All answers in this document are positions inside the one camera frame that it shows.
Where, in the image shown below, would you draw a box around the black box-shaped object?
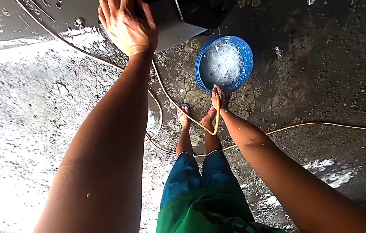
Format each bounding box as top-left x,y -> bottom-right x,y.
99,0 -> 237,55

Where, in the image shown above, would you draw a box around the person's left hand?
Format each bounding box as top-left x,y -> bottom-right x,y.
98,0 -> 159,57

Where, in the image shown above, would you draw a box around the person's legs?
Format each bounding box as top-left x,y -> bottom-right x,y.
160,104 -> 255,223

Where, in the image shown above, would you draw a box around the person's right hand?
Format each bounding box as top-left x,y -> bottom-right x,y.
211,84 -> 232,110

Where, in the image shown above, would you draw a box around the yellow hose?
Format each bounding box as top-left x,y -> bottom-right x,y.
15,0 -> 366,158

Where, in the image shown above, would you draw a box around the blue round basin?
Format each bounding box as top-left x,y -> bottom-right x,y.
195,36 -> 254,94

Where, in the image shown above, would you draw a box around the person's body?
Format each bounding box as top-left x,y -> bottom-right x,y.
156,189 -> 288,233

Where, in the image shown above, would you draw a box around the person's right forearm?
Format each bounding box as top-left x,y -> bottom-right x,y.
220,107 -> 366,233

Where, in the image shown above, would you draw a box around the person's left forearm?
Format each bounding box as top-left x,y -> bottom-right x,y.
33,52 -> 154,233

